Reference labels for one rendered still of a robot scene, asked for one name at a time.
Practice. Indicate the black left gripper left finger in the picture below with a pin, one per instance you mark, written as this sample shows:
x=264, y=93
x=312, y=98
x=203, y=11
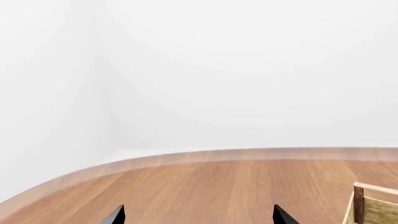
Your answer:
x=116, y=217

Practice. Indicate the wooden tray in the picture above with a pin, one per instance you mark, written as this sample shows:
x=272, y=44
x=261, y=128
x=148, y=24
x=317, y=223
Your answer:
x=373, y=207

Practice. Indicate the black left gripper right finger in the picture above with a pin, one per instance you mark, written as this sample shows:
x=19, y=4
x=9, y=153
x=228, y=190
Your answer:
x=281, y=217

